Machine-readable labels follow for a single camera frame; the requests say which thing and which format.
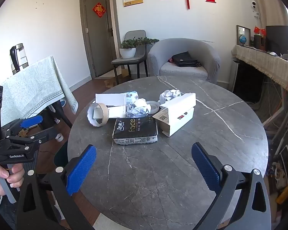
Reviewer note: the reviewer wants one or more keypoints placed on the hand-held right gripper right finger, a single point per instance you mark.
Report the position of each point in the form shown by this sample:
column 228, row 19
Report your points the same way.
column 206, row 170

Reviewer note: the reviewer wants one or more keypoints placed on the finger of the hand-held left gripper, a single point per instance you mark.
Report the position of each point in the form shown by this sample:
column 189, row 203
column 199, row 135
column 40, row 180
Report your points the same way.
column 31, row 122
column 42, row 136

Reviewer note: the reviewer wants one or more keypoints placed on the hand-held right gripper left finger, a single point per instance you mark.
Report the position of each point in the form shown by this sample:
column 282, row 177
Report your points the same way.
column 82, row 170

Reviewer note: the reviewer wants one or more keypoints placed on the cardboard tape roll core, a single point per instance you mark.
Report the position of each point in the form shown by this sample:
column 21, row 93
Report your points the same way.
column 105, row 117

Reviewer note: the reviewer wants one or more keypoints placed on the black tissue pack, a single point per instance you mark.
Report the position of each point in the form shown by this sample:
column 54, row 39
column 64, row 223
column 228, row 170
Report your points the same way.
column 134, row 130

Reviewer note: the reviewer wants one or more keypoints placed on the white cardboard box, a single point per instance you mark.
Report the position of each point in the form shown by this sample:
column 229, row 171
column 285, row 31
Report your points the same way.
column 180, row 103

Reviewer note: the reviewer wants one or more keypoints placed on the large white paper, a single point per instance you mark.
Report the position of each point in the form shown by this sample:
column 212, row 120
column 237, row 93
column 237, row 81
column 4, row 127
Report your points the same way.
column 169, row 95

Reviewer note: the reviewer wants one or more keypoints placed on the small white paper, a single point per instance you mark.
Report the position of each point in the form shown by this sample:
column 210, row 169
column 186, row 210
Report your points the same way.
column 139, row 106

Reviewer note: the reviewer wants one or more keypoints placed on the blue white tissue pack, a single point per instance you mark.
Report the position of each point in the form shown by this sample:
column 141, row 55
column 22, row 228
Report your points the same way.
column 132, row 95

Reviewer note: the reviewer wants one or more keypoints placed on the person's left hand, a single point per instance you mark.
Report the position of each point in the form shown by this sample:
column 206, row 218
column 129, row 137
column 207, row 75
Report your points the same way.
column 14, row 176

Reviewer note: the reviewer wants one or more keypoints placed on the small white roll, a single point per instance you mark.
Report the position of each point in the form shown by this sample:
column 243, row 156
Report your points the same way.
column 59, row 137

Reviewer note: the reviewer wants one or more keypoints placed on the black chair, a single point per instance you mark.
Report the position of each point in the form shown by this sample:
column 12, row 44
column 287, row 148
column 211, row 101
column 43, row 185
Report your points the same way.
column 62, row 115

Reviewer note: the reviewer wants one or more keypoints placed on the pale green patterned tablecloth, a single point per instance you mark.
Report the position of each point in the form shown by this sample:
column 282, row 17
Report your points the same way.
column 33, row 88

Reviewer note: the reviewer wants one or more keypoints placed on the blue and white object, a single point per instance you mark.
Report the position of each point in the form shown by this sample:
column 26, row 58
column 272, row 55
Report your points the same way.
column 63, row 103

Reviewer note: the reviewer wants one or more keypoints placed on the yellow object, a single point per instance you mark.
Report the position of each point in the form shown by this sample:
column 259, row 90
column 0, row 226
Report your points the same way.
column 286, row 192

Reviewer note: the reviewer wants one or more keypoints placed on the brown cardboard box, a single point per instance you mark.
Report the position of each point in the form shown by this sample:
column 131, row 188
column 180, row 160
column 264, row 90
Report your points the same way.
column 110, row 82

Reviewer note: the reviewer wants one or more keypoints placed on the black cabinet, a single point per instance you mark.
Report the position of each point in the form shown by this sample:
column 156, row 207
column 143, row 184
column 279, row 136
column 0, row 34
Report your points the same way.
column 248, row 81

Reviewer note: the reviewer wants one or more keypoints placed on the grey door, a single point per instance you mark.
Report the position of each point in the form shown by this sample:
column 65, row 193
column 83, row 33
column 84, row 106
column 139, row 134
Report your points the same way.
column 98, row 40

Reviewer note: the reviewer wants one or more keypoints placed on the black handbag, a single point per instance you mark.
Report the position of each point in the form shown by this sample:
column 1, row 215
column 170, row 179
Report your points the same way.
column 183, row 58

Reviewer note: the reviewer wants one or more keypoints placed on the pink cloth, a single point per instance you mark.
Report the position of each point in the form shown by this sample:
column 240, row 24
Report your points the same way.
column 170, row 60

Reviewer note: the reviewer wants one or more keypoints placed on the potted plant in white pot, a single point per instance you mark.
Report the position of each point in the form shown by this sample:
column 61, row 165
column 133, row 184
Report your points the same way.
column 127, row 52

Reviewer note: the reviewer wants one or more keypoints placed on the grey armchair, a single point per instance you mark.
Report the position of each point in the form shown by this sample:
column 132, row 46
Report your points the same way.
column 194, row 48

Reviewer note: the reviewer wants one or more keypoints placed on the cream lace cloth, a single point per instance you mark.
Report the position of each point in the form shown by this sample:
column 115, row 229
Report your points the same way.
column 261, row 60

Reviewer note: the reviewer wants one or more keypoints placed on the red diamond door decoration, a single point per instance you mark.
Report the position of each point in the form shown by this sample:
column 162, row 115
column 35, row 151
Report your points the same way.
column 99, row 10

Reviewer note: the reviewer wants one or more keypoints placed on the white round gadget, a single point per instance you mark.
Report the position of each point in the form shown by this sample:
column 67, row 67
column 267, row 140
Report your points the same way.
column 274, row 54

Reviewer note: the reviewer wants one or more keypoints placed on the grey dining chair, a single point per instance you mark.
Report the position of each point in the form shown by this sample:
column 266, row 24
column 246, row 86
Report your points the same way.
column 134, row 34

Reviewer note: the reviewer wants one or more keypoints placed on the small blue globe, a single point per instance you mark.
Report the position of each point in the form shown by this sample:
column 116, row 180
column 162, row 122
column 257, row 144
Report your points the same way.
column 242, row 39

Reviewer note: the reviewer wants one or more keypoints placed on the brown wooden box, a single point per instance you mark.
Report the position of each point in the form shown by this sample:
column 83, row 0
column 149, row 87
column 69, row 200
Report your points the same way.
column 259, row 42

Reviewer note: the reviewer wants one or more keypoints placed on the small red flags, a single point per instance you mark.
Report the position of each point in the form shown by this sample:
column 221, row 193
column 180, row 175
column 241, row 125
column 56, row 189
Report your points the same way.
column 259, row 30

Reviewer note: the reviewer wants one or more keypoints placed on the black monitor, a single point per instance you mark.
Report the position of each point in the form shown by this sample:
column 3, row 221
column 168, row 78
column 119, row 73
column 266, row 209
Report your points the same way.
column 278, row 38

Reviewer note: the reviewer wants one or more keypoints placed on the white metal frame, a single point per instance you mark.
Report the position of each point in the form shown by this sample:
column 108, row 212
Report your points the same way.
column 286, row 115

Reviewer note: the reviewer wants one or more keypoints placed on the white security camera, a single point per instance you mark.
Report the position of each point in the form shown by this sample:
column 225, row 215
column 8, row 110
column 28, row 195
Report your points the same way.
column 254, row 4

